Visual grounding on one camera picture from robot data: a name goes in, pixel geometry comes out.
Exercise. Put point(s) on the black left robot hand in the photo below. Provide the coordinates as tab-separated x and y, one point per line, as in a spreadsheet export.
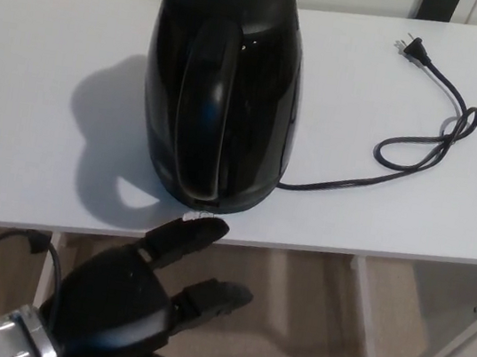
112	303

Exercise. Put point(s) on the clear kettle switch lever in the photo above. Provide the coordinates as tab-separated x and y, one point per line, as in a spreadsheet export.
192	216

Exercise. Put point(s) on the black kettle power base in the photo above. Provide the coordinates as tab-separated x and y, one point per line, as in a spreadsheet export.
253	203

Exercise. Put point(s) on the small black floor object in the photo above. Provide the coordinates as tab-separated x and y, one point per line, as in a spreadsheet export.
37	245

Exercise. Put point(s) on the white table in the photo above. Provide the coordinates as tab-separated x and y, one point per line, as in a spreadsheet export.
35	67

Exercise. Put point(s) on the black electric kettle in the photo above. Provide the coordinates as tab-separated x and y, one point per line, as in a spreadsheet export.
262	79

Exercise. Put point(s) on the black rectangular panel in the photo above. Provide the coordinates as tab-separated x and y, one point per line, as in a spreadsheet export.
439	6

